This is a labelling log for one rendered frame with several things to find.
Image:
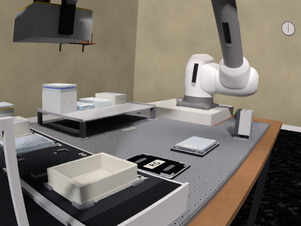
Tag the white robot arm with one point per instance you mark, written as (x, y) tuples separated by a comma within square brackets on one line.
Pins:
[(232, 77)]

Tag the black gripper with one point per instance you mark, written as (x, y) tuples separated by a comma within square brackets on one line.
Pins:
[(67, 15)]

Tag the black flat nest plate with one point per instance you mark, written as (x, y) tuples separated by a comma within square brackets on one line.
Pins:
[(158, 166)]

